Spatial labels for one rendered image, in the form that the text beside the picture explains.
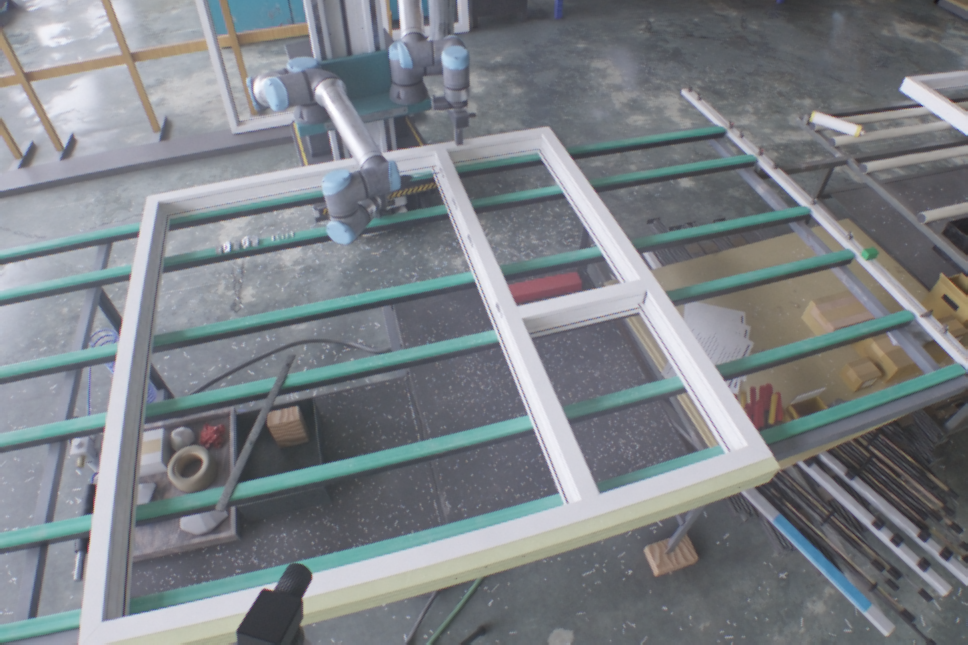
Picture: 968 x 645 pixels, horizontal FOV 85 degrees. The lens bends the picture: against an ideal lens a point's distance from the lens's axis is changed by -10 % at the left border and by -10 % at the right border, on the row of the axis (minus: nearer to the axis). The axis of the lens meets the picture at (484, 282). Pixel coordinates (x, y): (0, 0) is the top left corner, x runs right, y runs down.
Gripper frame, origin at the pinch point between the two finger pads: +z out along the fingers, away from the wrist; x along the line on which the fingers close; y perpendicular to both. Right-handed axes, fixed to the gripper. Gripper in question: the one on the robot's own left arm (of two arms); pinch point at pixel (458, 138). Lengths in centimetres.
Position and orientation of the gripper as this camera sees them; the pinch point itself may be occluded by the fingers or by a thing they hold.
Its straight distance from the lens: 220.9
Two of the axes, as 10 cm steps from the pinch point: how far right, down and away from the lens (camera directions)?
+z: 0.0, 7.0, 7.2
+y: 9.6, -2.0, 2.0
